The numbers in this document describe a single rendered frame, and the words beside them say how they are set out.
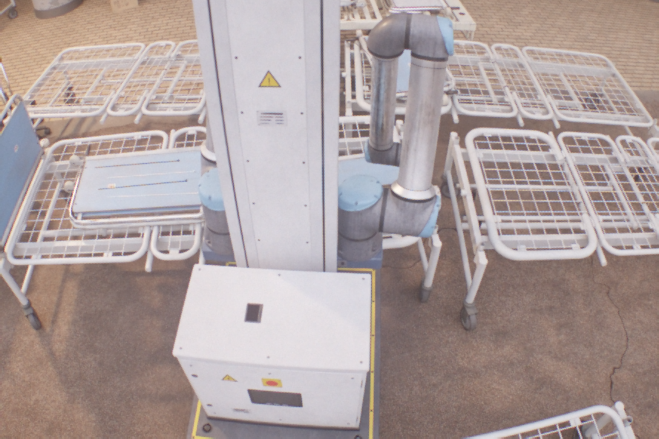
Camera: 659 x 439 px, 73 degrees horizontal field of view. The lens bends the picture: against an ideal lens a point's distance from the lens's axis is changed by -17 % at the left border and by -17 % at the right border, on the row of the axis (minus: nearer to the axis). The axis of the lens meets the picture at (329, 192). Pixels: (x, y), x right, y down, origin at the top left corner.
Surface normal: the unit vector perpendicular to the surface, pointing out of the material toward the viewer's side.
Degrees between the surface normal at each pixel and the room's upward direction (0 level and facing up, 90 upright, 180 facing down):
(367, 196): 5
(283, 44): 90
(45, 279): 0
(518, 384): 0
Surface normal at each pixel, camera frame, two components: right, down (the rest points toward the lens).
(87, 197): 0.00, -0.66
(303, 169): -0.05, 0.69
